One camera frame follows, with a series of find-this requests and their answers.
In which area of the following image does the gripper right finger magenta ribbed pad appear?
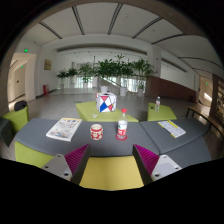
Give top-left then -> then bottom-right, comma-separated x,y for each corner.
132,144 -> 181,185

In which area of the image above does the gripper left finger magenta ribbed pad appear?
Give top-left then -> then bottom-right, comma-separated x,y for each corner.
42,144 -> 91,185

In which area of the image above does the clear water bottle red cap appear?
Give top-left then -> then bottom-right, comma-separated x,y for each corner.
117,108 -> 128,136

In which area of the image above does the distant water bottle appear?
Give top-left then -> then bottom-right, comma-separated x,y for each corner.
155,96 -> 160,111

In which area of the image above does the magazine on left seat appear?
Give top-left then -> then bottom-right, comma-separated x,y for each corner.
46,118 -> 82,142

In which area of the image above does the yellow near seat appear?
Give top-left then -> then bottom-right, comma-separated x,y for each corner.
80,156 -> 143,191

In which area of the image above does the red round coaster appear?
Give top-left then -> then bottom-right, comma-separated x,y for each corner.
116,134 -> 127,141

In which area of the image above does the red white patterned cup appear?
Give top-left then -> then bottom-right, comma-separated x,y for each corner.
90,124 -> 103,140

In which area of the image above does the yellow booklet on right seat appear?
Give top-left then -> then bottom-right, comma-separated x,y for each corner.
158,120 -> 186,138

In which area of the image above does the grey green left sofa seat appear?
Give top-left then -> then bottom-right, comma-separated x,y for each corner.
15,118 -> 159,167

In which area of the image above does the grey right sofa seat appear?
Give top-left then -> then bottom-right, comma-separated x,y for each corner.
141,118 -> 211,168

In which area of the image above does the lime green centre block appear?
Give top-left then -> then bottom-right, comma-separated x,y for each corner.
75,100 -> 139,123

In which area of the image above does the lime green block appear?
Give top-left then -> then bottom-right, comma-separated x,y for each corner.
147,103 -> 176,121
75,100 -> 139,123

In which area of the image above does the lime green right block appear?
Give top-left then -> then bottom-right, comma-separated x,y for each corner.
147,103 -> 176,121

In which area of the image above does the wooden bench right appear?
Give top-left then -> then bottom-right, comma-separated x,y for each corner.
186,106 -> 224,138

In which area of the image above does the lime green left armchair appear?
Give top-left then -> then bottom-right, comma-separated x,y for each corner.
4,107 -> 29,133

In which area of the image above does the red blue white geometric cube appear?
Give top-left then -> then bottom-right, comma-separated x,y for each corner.
96,93 -> 117,113

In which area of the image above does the red fire extinguisher box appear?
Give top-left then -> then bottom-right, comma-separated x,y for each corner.
43,84 -> 49,95

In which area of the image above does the black chair left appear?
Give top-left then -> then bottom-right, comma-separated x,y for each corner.
14,100 -> 27,111

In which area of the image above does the potted plants row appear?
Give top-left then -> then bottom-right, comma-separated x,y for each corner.
57,55 -> 154,90

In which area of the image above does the wooden bookshelf right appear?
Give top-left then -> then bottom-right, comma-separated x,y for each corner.
210,75 -> 224,127

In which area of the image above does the yellow wall poster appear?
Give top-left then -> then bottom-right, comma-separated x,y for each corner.
44,59 -> 52,70

